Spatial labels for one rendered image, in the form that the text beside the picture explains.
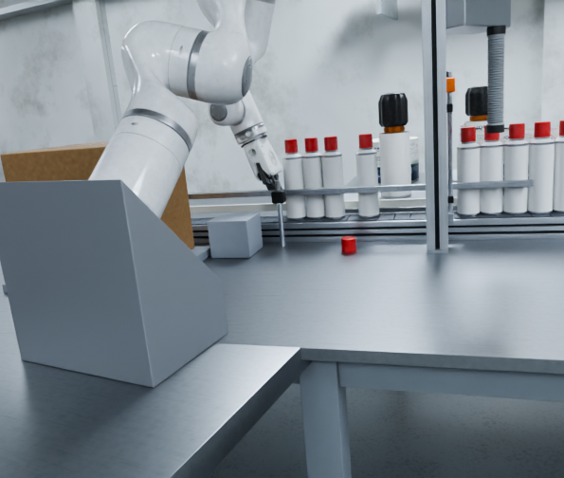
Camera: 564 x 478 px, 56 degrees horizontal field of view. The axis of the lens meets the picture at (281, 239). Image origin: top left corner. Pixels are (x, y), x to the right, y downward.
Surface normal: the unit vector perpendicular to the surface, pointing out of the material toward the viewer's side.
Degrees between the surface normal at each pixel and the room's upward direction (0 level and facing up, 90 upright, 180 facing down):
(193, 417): 0
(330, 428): 90
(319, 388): 90
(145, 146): 60
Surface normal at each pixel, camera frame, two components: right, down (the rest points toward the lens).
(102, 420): -0.08, -0.97
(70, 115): -0.45, 0.25
